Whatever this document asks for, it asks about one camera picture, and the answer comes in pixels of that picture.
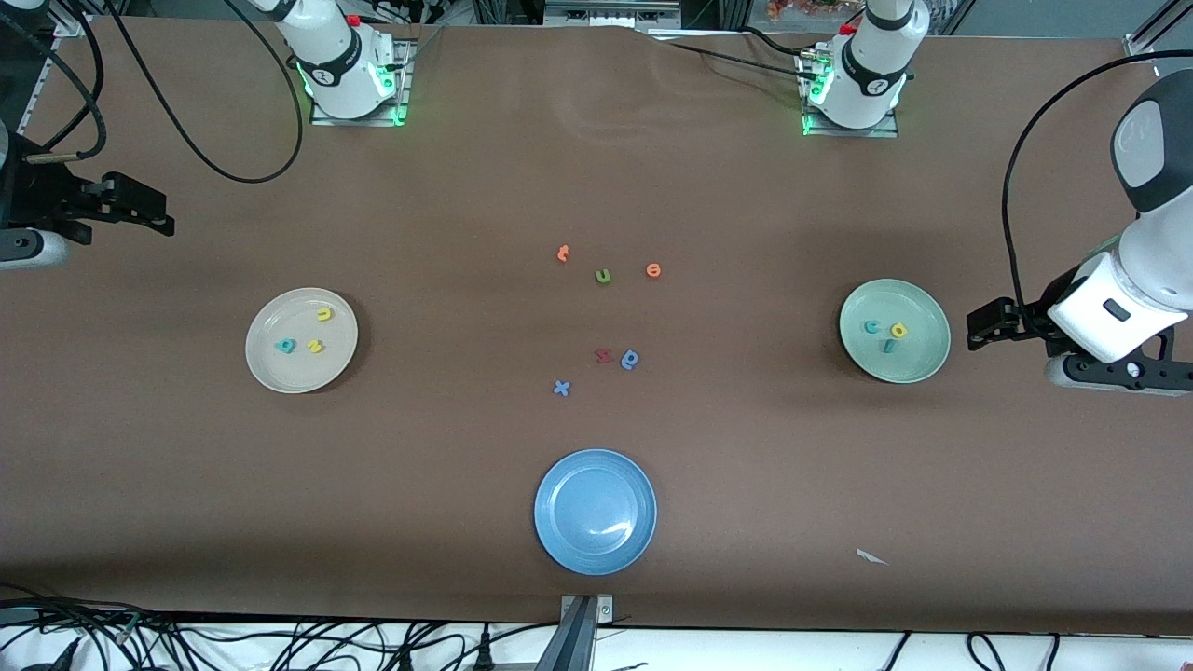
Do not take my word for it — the beige round plate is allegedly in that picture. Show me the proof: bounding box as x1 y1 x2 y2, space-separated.
244 287 360 395

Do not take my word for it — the green round plate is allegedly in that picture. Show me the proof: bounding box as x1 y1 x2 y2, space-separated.
839 278 953 385

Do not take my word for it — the brown table cover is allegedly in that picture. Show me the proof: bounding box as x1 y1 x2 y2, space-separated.
0 17 1193 637

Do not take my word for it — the orange patterned object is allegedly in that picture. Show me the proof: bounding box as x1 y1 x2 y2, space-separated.
766 0 863 20

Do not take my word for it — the blue round plate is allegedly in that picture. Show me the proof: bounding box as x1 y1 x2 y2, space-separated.
533 448 658 576

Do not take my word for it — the grey metal box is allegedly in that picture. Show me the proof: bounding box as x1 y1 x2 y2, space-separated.
543 0 683 27

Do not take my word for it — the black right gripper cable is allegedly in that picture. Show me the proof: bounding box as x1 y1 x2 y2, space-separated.
23 0 107 164

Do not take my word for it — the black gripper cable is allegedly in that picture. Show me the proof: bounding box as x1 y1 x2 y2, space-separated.
23 0 107 164
1002 51 1193 313

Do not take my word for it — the black right arm loop cable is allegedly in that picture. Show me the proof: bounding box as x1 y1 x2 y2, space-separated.
103 0 305 185

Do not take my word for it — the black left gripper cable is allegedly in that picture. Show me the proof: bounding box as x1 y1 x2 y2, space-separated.
1002 51 1193 313

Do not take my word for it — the aluminium frame profile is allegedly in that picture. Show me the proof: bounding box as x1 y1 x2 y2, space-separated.
1123 0 1193 64
17 7 94 131

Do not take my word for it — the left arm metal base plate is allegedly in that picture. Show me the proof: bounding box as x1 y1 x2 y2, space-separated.
800 47 900 139

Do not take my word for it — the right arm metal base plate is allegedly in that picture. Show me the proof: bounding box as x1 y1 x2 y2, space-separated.
309 37 413 127

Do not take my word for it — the black looped floor cable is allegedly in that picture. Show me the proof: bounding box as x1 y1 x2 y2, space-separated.
966 632 1010 671

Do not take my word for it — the short black table cable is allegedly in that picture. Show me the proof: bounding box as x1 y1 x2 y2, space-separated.
741 26 821 62

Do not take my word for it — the long black table cable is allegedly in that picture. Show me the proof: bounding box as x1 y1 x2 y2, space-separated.
664 39 821 83

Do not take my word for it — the grey metal camera mount bracket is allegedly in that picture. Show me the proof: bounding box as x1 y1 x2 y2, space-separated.
557 594 616 671

